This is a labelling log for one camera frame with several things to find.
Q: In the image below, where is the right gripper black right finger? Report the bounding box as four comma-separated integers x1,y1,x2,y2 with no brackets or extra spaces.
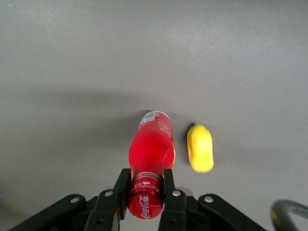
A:
157,168,188,231

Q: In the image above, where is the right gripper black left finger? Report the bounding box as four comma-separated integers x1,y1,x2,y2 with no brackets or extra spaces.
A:
84,168,133,231

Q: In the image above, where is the red coke bottle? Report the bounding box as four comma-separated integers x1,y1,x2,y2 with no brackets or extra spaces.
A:
127,110,177,220

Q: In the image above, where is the yellow toy fruit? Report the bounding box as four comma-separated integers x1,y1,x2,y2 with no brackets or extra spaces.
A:
186,123,215,174

